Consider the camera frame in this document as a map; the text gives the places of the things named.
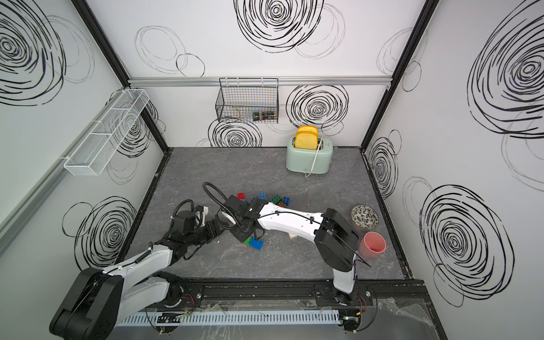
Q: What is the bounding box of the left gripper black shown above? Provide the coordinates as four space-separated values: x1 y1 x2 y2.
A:
186 218 230 247

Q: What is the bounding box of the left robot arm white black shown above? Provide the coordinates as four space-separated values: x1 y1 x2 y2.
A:
49 211 223 339

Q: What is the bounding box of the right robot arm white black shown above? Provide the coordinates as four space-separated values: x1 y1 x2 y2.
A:
220 195 360 295

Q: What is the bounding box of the mint green toaster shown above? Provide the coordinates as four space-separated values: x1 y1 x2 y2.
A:
286 137 334 174

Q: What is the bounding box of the yellow toast slice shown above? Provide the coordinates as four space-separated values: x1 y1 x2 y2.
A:
294 126 319 150

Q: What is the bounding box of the patterned ceramic bowl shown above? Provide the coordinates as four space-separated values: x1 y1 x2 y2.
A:
351 205 379 230

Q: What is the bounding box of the pink plastic cup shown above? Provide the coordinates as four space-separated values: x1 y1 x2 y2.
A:
359 232 387 259

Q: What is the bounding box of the white toaster cable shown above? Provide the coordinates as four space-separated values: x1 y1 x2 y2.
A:
304 137 324 178

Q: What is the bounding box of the white cable duct strip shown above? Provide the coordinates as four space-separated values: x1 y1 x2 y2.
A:
119 310 341 327

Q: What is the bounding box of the black wire wall basket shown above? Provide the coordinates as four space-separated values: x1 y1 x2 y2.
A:
215 85 280 124

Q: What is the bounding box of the white wire wall shelf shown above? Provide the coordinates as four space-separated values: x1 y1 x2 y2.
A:
64 89 150 177

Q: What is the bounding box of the grey wall rail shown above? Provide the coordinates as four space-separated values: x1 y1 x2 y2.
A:
128 75 392 88

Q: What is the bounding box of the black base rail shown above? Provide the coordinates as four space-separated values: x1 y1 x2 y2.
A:
177 279 429 307

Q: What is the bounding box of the black corner frame post right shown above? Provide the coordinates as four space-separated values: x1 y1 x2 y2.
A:
360 0 439 152

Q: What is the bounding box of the black corner frame post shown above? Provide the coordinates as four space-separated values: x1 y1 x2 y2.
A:
71 0 169 154
360 0 439 152

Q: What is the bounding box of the black corner frame post left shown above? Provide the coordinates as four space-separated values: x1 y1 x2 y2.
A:
71 0 169 154

